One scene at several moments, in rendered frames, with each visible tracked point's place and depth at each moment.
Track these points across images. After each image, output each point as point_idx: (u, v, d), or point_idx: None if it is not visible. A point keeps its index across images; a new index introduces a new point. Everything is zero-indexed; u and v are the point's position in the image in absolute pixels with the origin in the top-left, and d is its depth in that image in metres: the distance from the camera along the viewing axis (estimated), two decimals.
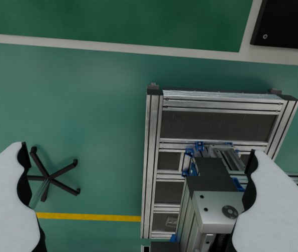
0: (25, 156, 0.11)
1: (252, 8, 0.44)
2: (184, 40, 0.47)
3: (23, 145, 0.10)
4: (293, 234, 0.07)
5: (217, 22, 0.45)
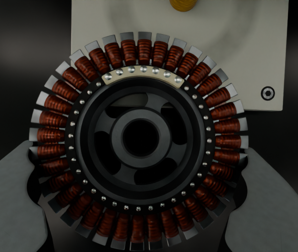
0: None
1: None
2: None
3: (34, 143, 0.11)
4: (283, 229, 0.07)
5: None
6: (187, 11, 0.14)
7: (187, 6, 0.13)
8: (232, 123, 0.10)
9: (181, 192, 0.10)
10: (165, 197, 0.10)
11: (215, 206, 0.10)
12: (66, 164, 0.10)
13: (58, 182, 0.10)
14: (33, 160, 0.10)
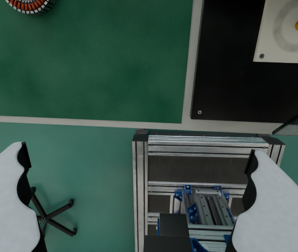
0: (25, 156, 0.11)
1: (186, 89, 0.51)
2: (130, 115, 0.54)
3: (23, 145, 0.10)
4: (293, 234, 0.07)
5: (157, 100, 0.52)
6: None
7: None
8: None
9: None
10: None
11: None
12: None
13: None
14: None
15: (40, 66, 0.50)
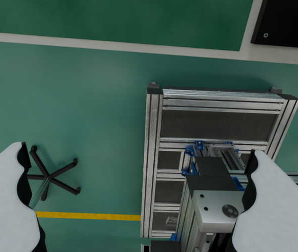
0: (25, 156, 0.11)
1: (252, 7, 0.44)
2: (185, 38, 0.47)
3: (23, 145, 0.10)
4: (293, 234, 0.07)
5: (217, 20, 0.45)
6: None
7: None
8: None
9: None
10: None
11: None
12: None
13: None
14: None
15: None
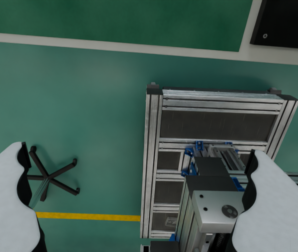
0: (25, 156, 0.11)
1: (252, 8, 0.44)
2: (184, 39, 0.47)
3: (23, 145, 0.10)
4: (293, 234, 0.07)
5: (217, 21, 0.45)
6: None
7: None
8: None
9: None
10: None
11: None
12: None
13: None
14: None
15: None
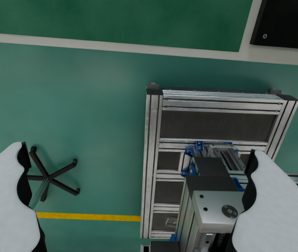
0: (25, 156, 0.11)
1: (251, 8, 0.44)
2: (184, 39, 0.47)
3: (23, 145, 0.10)
4: (293, 234, 0.07)
5: (217, 21, 0.45)
6: None
7: None
8: None
9: None
10: None
11: None
12: None
13: None
14: None
15: None
